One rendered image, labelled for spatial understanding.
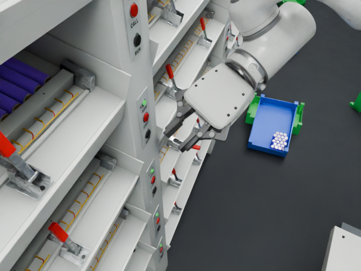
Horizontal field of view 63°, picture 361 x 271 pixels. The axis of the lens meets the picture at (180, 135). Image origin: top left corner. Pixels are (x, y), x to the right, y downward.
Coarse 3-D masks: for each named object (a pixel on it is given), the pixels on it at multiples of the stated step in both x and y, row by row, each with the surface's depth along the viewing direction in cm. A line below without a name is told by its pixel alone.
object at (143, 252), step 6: (138, 246) 86; (144, 246) 84; (150, 246) 83; (138, 252) 86; (144, 252) 86; (150, 252) 86; (132, 258) 84; (138, 258) 85; (144, 258) 85; (132, 264) 84; (138, 264) 84; (144, 264) 84; (126, 270) 82; (132, 270) 83; (138, 270) 83; (144, 270) 83
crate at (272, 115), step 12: (264, 108) 167; (276, 108) 166; (288, 108) 166; (264, 120) 164; (276, 120) 163; (288, 120) 162; (252, 132) 162; (264, 132) 161; (288, 132) 159; (252, 144) 154; (264, 144) 158; (288, 144) 151
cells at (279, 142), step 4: (276, 132) 154; (276, 136) 153; (280, 136) 153; (284, 136) 152; (272, 140) 152; (276, 140) 152; (280, 140) 151; (284, 140) 151; (272, 144) 154; (276, 144) 151; (280, 144) 151; (284, 144) 150; (272, 148) 151; (276, 148) 150; (280, 148) 149
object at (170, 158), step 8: (208, 56) 115; (208, 64) 116; (216, 64) 117; (184, 120) 97; (192, 120) 98; (184, 128) 95; (192, 128) 96; (176, 136) 92; (184, 136) 93; (168, 152) 87; (176, 152) 88; (160, 160) 85; (168, 160) 86; (176, 160) 86; (160, 168) 83; (168, 168) 84; (168, 176) 82
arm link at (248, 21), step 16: (240, 0) 49; (256, 0) 47; (272, 0) 46; (320, 0) 44; (336, 0) 43; (352, 0) 42; (240, 16) 50; (256, 16) 49; (272, 16) 50; (352, 16) 44; (240, 32) 53; (256, 32) 51
